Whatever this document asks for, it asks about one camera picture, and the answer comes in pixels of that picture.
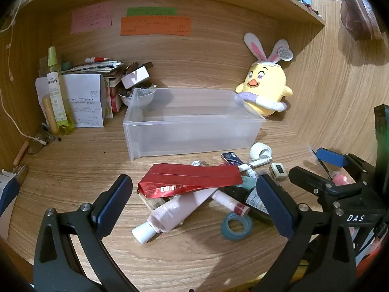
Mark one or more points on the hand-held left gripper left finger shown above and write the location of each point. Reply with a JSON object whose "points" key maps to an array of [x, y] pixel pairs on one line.
{"points": [[115, 197]]}

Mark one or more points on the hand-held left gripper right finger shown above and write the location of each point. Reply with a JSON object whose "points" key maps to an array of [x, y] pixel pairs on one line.
{"points": [[273, 206]]}

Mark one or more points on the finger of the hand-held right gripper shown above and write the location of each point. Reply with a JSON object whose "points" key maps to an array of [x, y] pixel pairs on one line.
{"points": [[331, 157], [307, 178]]}

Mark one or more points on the dark spray bottle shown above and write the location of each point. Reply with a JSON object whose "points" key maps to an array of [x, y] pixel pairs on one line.
{"points": [[243, 194]]}

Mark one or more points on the white ointment tube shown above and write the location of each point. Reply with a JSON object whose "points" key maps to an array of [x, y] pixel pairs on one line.
{"points": [[252, 173]]}

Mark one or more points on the blue tape roll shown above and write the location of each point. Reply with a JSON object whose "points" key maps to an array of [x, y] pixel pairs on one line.
{"points": [[225, 228]]}

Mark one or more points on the white tape roll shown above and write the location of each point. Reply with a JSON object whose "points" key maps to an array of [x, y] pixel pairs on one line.
{"points": [[256, 149]]}

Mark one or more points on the pink cosmetic tube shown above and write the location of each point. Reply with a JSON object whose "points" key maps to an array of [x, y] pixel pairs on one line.
{"points": [[173, 213]]}

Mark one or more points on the small navy box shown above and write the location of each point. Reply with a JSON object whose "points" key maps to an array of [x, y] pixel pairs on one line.
{"points": [[232, 158]]}

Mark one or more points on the red foil pouch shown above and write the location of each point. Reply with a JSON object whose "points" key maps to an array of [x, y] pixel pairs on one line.
{"points": [[194, 176]]}

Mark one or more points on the clear plastic bin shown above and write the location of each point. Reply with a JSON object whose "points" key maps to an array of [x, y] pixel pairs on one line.
{"points": [[194, 140]]}

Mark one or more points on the small pink toy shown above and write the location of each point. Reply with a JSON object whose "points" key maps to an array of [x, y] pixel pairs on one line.
{"points": [[339, 178]]}

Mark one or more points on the white dotted tile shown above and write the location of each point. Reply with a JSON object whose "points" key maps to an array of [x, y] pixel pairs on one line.
{"points": [[278, 170]]}

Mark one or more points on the pink red lip balm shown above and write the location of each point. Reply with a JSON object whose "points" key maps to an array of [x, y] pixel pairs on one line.
{"points": [[228, 202]]}

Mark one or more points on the white black pen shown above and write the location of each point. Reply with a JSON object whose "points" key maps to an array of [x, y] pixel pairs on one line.
{"points": [[258, 161]]}

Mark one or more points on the crumpled paper scrap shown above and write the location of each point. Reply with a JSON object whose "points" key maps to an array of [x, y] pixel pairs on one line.
{"points": [[199, 163]]}

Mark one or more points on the yellow chick plush toy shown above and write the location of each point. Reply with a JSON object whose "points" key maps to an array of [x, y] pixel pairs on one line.
{"points": [[267, 82]]}

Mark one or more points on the white paper sheet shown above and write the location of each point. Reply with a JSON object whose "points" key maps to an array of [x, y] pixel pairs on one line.
{"points": [[83, 103]]}

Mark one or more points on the red books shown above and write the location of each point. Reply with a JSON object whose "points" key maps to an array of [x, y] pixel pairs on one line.
{"points": [[114, 97]]}

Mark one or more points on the white bowl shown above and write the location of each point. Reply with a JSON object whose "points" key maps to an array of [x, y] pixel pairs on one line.
{"points": [[142, 99]]}

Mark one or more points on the yellow tube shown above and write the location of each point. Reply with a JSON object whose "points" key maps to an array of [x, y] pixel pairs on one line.
{"points": [[50, 112]]}

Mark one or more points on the blue white box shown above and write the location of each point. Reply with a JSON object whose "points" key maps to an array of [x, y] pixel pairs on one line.
{"points": [[7, 194]]}

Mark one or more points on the green spray bottle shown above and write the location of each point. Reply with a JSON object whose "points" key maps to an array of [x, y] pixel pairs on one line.
{"points": [[56, 97]]}

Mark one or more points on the brown cardboard box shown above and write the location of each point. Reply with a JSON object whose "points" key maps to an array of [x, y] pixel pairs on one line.
{"points": [[135, 77]]}

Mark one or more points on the stack of papers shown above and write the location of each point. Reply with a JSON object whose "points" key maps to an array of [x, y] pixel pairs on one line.
{"points": [[94, 67]]}

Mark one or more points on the dark brown packet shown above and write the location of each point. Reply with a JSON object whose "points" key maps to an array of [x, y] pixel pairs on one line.
{"points": [[139, 66]]}

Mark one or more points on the red white marker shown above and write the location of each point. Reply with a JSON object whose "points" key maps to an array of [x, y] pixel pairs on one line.
{"points": [[95, 59]]}

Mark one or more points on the brown hanging object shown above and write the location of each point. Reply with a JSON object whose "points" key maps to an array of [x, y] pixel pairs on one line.
{"points": [[358, 12]]}

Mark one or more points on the orange paper note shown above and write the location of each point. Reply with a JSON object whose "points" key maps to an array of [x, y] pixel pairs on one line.
{"points": [[155, 26]]}

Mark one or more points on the pink paper note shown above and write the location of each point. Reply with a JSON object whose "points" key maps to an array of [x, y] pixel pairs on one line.
{"points": [[91, 18]]}

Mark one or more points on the green paper note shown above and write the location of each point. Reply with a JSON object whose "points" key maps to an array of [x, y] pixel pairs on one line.
{"points": [[152, 11]]}

